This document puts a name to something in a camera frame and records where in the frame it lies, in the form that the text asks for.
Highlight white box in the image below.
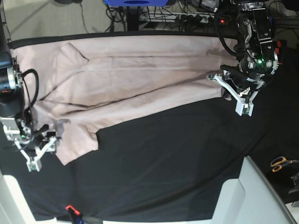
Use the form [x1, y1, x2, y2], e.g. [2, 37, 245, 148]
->
[0, 172, 36, 224]
[211, 156, 296, 224]

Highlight pink T-shirt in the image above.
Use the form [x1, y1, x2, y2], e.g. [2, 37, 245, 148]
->
[14, 35, 237, 165]

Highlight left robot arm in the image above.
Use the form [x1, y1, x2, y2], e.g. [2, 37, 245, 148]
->
[207, 0, 279, 109]

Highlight red black clamp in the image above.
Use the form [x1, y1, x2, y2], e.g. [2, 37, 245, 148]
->
[274, 39, 287, 65]
[65, 204, 81, 216]

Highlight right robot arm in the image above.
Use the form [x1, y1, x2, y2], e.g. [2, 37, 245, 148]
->
[0, 8, 77, 170]

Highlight red black clamp right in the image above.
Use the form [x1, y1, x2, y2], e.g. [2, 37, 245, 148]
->
[274, 39, 287, 65]

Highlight black table stand post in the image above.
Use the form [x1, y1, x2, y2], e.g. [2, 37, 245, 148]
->
[126, 7, 141, 31]

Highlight white box right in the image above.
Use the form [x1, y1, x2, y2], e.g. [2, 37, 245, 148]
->
[211, 156, 296, 224]

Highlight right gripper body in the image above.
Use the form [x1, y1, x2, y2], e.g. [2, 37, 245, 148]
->
[14, 125, 61, 162]

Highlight white power strip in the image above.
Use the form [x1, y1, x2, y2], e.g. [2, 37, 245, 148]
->
[139, 12, 214, 23]

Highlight white box left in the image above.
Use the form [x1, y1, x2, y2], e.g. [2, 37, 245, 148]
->
[0, 172, 36, 224]

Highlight blue plastic box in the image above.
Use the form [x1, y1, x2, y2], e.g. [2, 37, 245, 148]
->
[104, 0, 168, 7]

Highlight orange handled scissors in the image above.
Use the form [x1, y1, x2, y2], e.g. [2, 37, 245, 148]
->
[270, 156, 299, 173]

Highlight black table cloth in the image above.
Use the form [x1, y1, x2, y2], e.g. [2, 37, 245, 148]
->
[0, 37, 299, 222]

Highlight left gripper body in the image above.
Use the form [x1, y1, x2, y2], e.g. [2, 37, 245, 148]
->
[206, 65, 265, 104]

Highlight red black clamp bottom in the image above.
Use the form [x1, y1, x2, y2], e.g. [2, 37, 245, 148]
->
[65, 204, 81, 216]

